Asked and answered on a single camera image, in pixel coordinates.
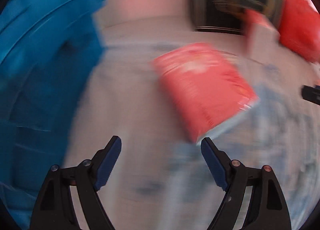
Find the red bear plastic case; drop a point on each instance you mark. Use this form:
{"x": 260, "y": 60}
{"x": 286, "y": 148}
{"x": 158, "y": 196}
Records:
{"x": 299, "y": 29}

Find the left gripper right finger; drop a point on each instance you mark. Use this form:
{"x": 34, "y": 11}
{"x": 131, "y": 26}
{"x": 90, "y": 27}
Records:
{"x": 267, "y": 208}

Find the pink tissue pack upright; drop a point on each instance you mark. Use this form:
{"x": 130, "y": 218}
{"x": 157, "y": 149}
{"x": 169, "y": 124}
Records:
{"x": 261, "y": 37}

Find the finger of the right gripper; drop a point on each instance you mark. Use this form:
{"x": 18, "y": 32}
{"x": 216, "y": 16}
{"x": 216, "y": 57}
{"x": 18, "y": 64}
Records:
{"x": 311, "y": 93}

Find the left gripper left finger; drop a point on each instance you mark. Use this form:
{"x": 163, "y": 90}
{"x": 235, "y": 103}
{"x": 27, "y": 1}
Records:
{"x": 54, "y": 206}

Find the red tissue pack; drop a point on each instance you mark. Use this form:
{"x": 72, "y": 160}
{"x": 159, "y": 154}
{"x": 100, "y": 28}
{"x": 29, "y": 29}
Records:
{"x": 207, "y": 90}

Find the blue fabric storage bin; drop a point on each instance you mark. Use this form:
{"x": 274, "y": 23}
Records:
{"x": 48, "y": 51}

